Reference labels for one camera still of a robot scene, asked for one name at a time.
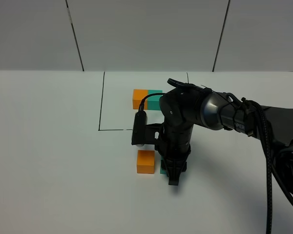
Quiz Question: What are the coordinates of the template teal cube block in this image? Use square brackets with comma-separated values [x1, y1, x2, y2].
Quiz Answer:
[145, 90, 163, 111]

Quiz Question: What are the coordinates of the black right camera cable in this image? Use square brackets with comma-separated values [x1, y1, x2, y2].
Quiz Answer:
[138, 92, 293, 234]

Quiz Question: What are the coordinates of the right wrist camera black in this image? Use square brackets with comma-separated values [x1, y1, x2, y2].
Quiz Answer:
[131, 111, 163, 146]

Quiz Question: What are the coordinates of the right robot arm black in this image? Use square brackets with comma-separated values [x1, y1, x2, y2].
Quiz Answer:
[159, 79, 293, 195]

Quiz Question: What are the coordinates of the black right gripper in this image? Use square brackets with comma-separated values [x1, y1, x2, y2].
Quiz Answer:
[155, 121, 193, 186]

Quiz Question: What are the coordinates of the template orange cube block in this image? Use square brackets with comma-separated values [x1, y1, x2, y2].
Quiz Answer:
[132, 89, 148, 110]

